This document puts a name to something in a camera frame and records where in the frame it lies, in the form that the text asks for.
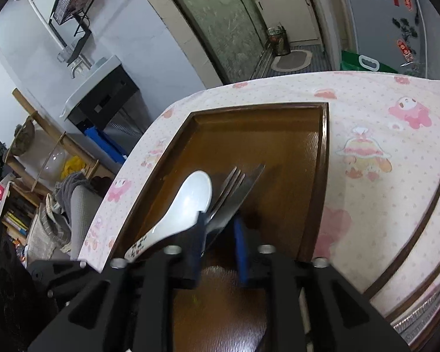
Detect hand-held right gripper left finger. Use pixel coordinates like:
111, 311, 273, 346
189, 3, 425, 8
27, 211, 208, 352

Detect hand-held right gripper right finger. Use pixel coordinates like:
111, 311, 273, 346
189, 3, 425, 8
233, 216, 413, 352

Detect white ceramic spoon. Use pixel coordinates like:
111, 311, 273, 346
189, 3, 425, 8
124, 170, 213, 263

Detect metal table knife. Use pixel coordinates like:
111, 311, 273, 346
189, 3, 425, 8
203, 164, 266, 257

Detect metal fork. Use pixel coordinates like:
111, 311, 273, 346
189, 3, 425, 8
205, 166, 246, 224

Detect brown wooden tray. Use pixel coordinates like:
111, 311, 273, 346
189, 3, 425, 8
106, 102, 331, 352

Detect dark brown chopstick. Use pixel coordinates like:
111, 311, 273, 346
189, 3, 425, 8
362, 151, 440, 298
384, 247, 440, 319

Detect grey chair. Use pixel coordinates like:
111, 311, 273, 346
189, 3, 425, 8
68, 185, 107, 261

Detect grey towel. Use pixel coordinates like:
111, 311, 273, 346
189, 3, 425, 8
53, 172, 96, 213

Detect blue plastic crate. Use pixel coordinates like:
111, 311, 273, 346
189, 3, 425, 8
84, 126, 129, 164

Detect yellow bag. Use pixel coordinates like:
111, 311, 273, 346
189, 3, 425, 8
60, 156, 87, 180

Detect beige tote bag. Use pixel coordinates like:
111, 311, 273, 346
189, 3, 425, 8
26, 194, 72, 261

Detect bamboo shelf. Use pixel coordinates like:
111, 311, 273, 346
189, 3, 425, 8
2, 88, 116, 206

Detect clear glass dome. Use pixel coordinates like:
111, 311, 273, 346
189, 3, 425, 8
38, 143, 68, 182

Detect black cabinet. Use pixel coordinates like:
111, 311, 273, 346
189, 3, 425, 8
68, 70, 149, 136

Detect row of books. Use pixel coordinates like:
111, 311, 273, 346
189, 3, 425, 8
2, 187, 41, 244

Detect pink printed tablecloth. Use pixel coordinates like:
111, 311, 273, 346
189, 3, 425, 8
79, 70, 440, 338

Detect black panel with round holes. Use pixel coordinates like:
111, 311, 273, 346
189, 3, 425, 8
0, 220, 59, 341

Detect white sink basin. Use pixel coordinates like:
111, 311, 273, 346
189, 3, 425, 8
60, 55, 123, 118

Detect oval rug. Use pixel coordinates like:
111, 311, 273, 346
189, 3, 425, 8
271, 49, 312, 72

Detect woven hat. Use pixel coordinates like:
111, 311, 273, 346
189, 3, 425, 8
13, 121, 36, 155

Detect metal trash can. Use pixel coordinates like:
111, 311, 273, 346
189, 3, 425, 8
266, 26, 292, 56

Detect metal faucet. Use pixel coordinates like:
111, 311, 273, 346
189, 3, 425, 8
57, 44, 93, 79

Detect frosted glass sliding door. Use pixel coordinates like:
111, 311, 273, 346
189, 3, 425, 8
150, 0, 268, 85

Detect white kitchen cabinet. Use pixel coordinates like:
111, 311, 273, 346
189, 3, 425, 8
253, 0, 323, 45

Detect grey door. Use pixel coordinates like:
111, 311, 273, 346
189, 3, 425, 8
341, 0, 433, 79

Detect green bin with white handle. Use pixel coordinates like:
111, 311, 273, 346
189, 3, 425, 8
339, 49, 398, 75

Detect black wire wall rack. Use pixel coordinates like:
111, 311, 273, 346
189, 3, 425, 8
48, 0, 120, 65

